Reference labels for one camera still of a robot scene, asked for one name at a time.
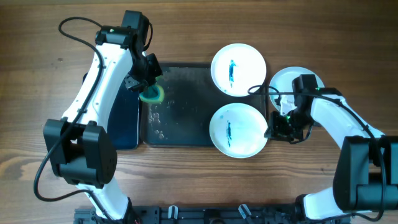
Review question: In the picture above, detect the yellow green sponge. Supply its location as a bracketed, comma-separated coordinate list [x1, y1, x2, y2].
[139, 82, 165, 104]

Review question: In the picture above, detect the white plate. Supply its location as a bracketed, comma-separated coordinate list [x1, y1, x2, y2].
[209, 103, 268, 159]
[210, 43, 267, 97]
[269, 67, 324, 115]

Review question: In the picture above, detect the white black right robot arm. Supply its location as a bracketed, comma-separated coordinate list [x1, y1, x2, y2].
[264, 74, 397, 222]

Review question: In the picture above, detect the black serving tray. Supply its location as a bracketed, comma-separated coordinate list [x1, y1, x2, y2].
[139, 62, 268, 147]

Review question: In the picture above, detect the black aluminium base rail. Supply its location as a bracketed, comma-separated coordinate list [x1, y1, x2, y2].
[73, 203, 351, 224]

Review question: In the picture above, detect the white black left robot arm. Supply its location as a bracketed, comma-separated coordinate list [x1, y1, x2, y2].
[43, 11, 165, 223]

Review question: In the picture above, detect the black water basin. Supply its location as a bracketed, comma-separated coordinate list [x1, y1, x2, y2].
[81, 73, 141, 151]

